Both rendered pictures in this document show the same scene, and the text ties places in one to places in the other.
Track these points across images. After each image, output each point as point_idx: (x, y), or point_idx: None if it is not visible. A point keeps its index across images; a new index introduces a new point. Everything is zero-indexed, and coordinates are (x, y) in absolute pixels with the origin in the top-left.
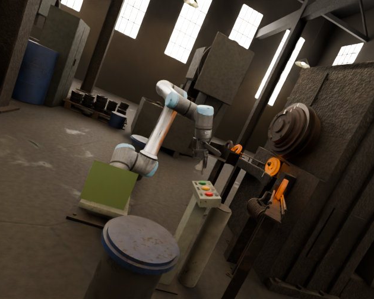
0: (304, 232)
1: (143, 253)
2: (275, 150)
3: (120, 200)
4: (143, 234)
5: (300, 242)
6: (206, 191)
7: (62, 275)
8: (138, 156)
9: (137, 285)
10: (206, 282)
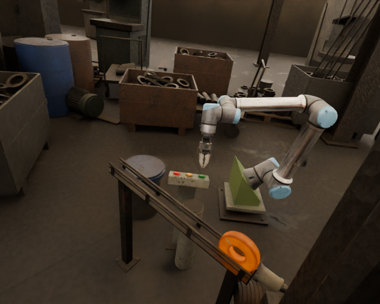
0: None
1: (129, 163)
2: None
3: (234, 195)
4: (146, 165)
5: None
6: (178, 172)
7: (168, 191)
8: (269, 171)
9: None
10: (186, 284)
